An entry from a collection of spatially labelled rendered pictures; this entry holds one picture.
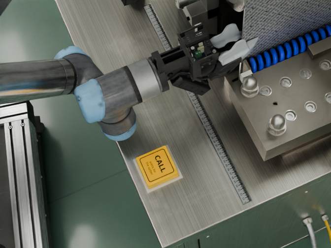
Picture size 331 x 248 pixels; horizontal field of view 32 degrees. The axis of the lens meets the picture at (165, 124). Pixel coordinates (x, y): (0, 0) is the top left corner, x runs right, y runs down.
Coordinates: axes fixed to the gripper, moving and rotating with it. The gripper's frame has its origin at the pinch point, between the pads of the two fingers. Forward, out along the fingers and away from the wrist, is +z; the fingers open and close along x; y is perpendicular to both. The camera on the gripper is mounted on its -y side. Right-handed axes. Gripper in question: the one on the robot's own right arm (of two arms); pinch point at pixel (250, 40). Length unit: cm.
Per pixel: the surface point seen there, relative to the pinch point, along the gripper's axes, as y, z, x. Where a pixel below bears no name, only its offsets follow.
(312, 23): -3.4, 13.9, -0.2
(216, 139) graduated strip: -18.9, -11.5, -9.1
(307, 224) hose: -62, 8, -27
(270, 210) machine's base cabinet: -31.4, -6.0, -25.6
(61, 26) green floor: -109, -33, 98
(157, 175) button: -16.6, -26.6, -12.2
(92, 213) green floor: -109, -50, 16
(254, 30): 3.5, 0.5, -0.2
